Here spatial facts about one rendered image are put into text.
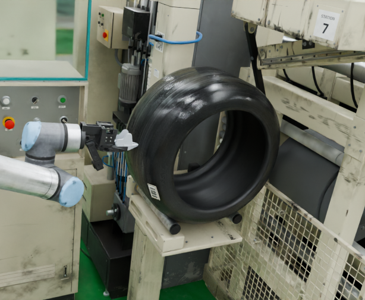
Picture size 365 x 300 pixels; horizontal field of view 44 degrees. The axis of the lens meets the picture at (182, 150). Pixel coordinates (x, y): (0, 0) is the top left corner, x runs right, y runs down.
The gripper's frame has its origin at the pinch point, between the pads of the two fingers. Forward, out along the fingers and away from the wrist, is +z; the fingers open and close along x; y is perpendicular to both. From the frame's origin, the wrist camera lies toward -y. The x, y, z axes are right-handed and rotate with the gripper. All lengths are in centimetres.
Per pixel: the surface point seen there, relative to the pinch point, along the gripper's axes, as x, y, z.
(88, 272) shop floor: 83, -119, 27
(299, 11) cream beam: -14, 56, 42
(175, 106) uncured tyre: -7.3, 17.9, 8.1
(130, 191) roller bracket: 25.0, -31.4, 14.7
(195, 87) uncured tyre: -5.7, 24.7, 15.2
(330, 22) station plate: -29, 55, 42
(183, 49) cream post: 27.8, 31.5, 26.1
